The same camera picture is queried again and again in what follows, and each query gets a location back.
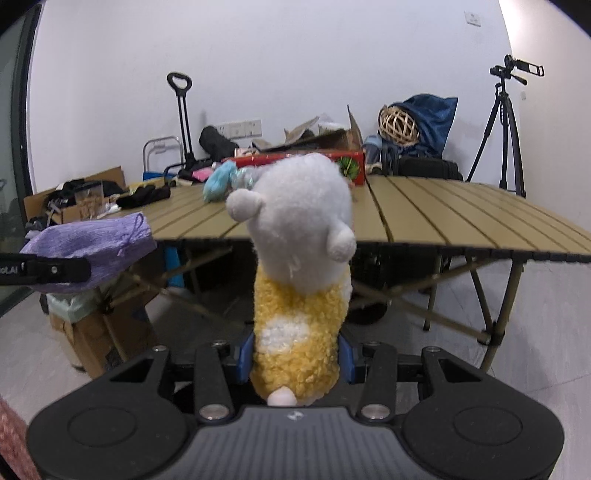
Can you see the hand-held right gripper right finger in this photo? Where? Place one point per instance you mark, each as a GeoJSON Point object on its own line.
{"type": "Point", "coordinates": [348, 364]}

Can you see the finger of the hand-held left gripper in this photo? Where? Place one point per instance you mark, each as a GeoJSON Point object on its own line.
{"type": "Point", "coordinates": [69, 270]}

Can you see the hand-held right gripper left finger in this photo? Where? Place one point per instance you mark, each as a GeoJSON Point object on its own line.
{"type": "Point", "coordinates": [244, 364]}

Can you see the white and yellow plush toy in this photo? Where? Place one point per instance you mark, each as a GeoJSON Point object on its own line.
{"type": "Point", "coordinates": [295, 221]}

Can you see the pale green bin liner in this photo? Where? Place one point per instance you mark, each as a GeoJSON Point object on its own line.
{"type": "Point", "coordinates": [69, 307]}

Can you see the black rubber wheel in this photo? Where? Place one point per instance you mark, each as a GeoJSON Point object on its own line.
{"type": "Point", "coordinates": [369, 314]}

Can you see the clear jar with black lid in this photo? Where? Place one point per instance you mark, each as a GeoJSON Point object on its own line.
{"type": "Point", "coordinates": [88, 203]}

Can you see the printed cardboard box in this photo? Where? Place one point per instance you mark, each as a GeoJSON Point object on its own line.
{"type": "Point", "coordinates": [97, 337]}

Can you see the pile of dark clothes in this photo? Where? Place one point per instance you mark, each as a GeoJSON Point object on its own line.
{"type": "Point", "coordinates": [69, 187]}

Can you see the blue storage box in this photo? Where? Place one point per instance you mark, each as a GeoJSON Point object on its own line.
{"type": "Point", "coordinates": [173, 267]}

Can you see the black cloth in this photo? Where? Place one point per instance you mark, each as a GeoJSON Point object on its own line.
{"type": "Point", "coordinates": [143, 196]}

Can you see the yellow-green small box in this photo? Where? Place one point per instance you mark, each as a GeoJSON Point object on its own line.
{"type": "Point", "coordinates": [138, 186]}

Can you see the glass door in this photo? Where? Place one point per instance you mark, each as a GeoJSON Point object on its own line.
{"type": "Point", "coordinates": [14, 161]}

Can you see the blue plastic container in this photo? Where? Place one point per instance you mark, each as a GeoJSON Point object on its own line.
{"type": "Point", "coordinates": [154, 175]}

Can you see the pink packet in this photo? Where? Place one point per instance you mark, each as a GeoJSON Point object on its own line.
{"type": "Point", "coordinates": [203, 175]}

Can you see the person's pink patterned clothing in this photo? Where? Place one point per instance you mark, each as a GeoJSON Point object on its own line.
{"type": "Point", "coordinates": [11, 438]}

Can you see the light blue fluffy cloth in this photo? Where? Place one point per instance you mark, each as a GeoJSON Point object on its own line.
{"type": "Point", "coordinates": [217, 184]}

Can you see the iridescent plastic wrap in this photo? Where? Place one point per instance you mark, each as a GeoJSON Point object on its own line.
{"type": "Point", "coordinates": [244, 179]}

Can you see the tan slatted folding table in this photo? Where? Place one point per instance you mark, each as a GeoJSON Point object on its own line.
{"type": "Point", "coordinates": [461, 212]}

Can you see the black soft bag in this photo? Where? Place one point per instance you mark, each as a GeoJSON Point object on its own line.
{"type": "Point", "coordinates": [214, 141]}

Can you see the red cardboard box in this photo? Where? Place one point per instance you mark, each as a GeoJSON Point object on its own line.
{"type": "Point", "coordinates": [258, 160]}

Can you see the black suitcase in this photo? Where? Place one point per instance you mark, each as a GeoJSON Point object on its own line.
{"type": "Point", "coordinates": [429, 168]}

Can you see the blue water bottle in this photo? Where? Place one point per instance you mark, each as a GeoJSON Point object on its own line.
{"type": "Point", "coordinates": [371, 145]}

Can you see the open brown cardboard box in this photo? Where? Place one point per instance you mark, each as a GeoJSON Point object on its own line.
{"type": "Point", "coordinates": [355, 134]}

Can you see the white foam piece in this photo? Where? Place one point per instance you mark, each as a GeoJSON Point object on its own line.
{"type": "Point", "coordinates": [332, 125]}

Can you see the woven wicker ball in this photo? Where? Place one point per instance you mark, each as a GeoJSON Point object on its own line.
{"type": "Point", "coordinates": [398, 125]}

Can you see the dark blue cloth bag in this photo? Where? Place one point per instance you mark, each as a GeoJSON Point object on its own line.
{"type": "Point", "coordinates": [434, 120]}

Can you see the black tripod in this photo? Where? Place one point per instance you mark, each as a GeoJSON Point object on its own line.
{"type": "Point", "coordinates": [504, 115]}

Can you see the grey metal folding frame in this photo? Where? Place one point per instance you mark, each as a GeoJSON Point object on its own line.
{"type": "Point", "coordinates": [161, 138]}

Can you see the white wall socket strip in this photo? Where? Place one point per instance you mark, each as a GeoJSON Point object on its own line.
{"type": "Point", "coordinates": [240, 128]}

